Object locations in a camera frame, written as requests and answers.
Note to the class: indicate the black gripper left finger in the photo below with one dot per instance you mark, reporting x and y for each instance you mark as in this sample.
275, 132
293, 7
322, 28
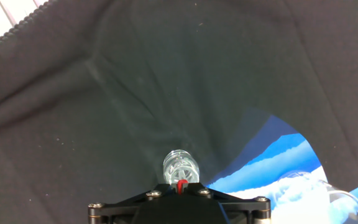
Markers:
113, 213

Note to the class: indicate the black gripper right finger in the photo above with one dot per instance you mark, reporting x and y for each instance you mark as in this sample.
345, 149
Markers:
250, 213

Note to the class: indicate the red bulb glass dropper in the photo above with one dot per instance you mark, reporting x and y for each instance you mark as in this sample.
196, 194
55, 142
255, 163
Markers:
182, 185

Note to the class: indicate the tall clear glass beaker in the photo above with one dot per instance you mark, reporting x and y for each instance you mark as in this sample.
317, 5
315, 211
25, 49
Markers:
322, 186

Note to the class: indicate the small clear glass vial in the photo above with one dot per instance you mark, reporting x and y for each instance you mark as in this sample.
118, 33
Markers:
180, 168

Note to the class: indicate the black cloth with blue print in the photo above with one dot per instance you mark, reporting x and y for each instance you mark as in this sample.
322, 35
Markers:
104, 93

